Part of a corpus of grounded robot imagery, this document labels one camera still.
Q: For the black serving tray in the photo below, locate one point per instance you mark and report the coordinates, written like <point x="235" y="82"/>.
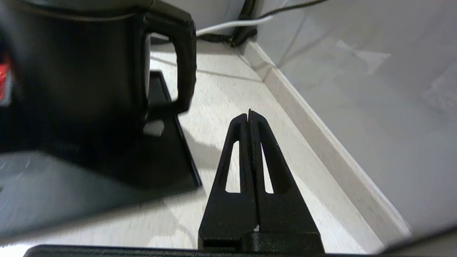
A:
<point x="167" y="160"/>

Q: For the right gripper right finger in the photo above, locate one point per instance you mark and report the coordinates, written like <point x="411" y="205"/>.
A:
<point x="285" y="214"/>

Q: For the black electric kettle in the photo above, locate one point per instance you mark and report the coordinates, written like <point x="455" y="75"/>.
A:
<point x="71" y="71"/>

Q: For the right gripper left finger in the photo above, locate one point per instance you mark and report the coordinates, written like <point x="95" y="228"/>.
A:
<point x="228" y="214"/>

